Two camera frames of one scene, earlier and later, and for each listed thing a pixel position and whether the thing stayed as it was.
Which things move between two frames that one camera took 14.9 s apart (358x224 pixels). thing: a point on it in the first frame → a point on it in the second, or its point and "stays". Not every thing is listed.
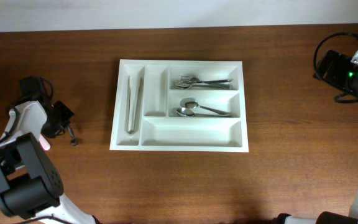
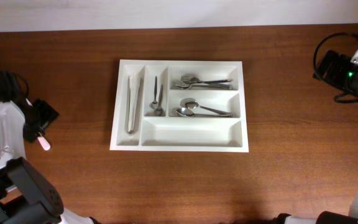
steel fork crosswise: (186, 85) stays
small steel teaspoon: (74, 140) → (155, 104)
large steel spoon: (191, 103) stays
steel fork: (191, 79) stays
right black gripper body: (342, 73) stays
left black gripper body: (60, 121) → (43, 114)
